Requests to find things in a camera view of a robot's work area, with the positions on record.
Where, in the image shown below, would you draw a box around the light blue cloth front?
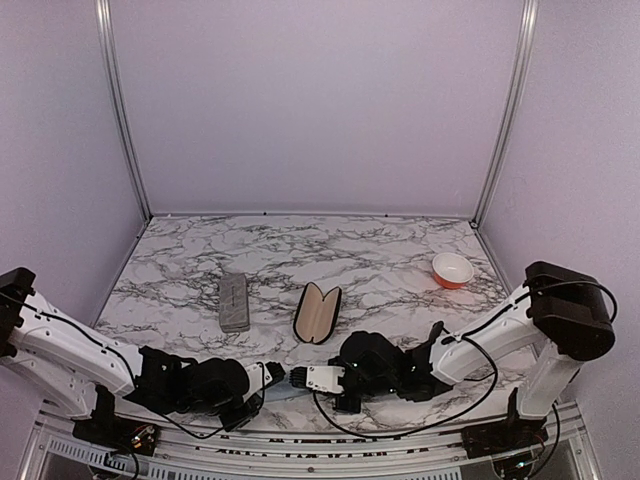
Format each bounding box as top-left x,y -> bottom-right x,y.
265,383 -> 313,402

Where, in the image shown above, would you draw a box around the black glasses case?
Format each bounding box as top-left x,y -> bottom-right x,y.
293,282 -> 342,345

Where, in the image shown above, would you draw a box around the grey marbled glasses case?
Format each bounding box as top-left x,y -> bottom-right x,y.
219,273 -> 250,334

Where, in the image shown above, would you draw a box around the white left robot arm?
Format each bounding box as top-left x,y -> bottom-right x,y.
1,267 -> 274,445

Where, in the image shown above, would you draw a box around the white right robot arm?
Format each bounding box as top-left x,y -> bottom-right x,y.
330,261 -> 619,448

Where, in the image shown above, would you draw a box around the black rimless sunglasses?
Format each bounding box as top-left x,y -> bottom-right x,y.
429,321 -> 445,340

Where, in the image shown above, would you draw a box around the orange bowl white inside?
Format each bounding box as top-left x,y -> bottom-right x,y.
432,252 -> 474,290

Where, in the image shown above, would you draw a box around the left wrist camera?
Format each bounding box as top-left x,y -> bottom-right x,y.
244,362 -> 285,398

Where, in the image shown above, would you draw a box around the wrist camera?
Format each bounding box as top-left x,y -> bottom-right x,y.
289,366 -> 345,395
244,362 -> 285,398

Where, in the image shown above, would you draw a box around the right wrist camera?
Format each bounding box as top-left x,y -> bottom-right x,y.
289,366 -> 345,395

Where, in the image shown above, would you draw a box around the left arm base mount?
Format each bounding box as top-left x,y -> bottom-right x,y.
72,385 -> 160,456

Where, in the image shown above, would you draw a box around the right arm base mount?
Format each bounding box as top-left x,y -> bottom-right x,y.
461,389 -> 549,459

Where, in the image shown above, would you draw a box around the aluminium front rail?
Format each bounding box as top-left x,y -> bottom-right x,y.
17,403 -> 602,479

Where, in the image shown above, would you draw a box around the aluminium frame post right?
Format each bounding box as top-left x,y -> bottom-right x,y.
471,0 -> 540,230

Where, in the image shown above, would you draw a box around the aluminium frame post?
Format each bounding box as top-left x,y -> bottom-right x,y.
471,0 -> 540,230
95,0 -> 153,224

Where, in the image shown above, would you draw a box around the aluminium frame post left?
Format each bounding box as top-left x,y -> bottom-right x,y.
95,0 -> 153,224

